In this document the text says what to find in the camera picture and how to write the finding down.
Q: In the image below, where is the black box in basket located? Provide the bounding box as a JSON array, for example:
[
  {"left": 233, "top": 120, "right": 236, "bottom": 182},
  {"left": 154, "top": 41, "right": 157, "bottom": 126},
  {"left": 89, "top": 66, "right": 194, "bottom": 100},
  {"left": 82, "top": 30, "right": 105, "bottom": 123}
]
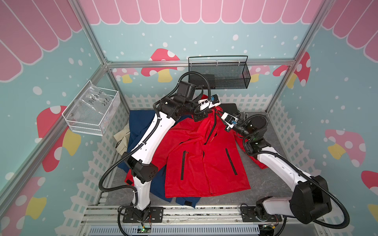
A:
[{"left": 189, "top": 74, "right": 216, "bottom": 89}]

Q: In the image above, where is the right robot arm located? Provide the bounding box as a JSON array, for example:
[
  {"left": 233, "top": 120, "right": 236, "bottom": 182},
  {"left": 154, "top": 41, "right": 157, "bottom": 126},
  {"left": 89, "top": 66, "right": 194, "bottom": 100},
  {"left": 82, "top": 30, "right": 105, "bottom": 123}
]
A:
[{"left": 221, "top": 113, "right": 332, "bottom": 224}]

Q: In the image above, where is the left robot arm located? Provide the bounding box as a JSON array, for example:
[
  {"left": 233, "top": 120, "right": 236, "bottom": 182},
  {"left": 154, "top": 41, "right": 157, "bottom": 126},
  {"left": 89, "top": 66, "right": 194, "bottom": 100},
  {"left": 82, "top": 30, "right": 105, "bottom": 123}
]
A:
[{"left": 126, "top": 81, "right": 212, "bottom": 223}]

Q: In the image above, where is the left black corrugated cable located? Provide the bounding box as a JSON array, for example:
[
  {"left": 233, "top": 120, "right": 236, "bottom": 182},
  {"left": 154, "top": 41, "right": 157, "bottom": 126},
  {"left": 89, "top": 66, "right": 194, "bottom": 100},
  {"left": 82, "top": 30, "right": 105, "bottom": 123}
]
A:
[{"left": 98, "top": 71, "right": 212, "bottom": 236}]

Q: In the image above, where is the red jacket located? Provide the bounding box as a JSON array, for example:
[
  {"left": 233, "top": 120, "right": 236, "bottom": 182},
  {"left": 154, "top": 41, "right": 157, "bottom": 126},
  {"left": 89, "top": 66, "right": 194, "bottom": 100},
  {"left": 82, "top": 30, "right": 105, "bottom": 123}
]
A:
[{"left": 124, "top": 94, "right": 269, "bottom": 199}]

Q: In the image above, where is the black flat case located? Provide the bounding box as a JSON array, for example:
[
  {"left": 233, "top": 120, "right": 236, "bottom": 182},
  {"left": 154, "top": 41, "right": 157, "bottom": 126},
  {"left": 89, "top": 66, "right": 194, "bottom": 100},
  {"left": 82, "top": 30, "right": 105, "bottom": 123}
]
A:
[{"left": 219, "top": 103, "right": 241, "bottom": 118}]

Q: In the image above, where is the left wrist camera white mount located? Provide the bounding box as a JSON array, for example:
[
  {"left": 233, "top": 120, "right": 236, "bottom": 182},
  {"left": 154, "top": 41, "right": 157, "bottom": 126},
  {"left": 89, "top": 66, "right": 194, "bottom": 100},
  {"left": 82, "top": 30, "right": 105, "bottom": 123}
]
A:
[{"left": 198, "top": 94, "right": 221, "bottom": 112}]

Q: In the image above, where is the navy blue jacket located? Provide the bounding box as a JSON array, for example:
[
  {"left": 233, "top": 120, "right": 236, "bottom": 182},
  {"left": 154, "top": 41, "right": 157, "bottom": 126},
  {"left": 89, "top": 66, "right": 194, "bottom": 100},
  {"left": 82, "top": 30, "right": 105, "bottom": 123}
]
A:
[{"left": 128, "top": 111, "right": 193, "bottom": 202}]

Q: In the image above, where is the black wire mesh basket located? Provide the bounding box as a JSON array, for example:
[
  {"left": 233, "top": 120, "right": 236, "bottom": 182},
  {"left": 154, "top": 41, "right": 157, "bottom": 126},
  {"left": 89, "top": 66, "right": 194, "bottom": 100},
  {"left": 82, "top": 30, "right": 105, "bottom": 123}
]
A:
[{"left": 188, "top": 55, "right": 251, "bottom": 90}]

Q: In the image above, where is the clear wire basket with bags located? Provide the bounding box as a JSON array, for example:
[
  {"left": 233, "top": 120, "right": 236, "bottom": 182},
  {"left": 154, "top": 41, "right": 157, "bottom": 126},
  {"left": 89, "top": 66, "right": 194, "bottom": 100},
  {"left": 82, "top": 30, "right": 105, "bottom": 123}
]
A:
[{"left": 62, "top": 81, "right": 121, "bottom": 136}]

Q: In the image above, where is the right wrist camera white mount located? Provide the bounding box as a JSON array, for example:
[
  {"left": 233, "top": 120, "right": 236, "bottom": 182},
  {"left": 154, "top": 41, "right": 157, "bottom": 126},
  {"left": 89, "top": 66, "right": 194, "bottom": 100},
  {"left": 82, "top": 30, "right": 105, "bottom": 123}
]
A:
[{"left": 220, "top": 112, "right": 239, "bottom": 125}]

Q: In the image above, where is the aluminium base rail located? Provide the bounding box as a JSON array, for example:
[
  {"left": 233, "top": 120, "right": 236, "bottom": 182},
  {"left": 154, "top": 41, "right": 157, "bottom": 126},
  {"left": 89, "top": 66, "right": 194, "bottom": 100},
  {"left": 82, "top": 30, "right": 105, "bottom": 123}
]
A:
[{"left": 76, "top": 205, "right": 322, "bottom": 236}]

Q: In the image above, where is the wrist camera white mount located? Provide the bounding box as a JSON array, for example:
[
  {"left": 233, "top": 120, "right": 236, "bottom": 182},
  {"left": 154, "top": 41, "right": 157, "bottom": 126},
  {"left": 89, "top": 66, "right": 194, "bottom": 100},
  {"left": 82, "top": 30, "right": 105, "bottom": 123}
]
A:
[
  {"left": 198, "top": 94, "right": 221, "bottom": 112},
  {"left": 220, "top": 112, "right": 239, "bottom": 125}
]

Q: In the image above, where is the cream beige jacket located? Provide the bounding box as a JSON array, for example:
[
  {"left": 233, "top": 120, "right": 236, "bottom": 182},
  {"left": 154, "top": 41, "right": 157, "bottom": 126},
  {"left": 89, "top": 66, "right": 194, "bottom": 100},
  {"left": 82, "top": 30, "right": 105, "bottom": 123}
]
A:
[{"left": 113, "top": 124, "right": 131, "bottom": 155}]

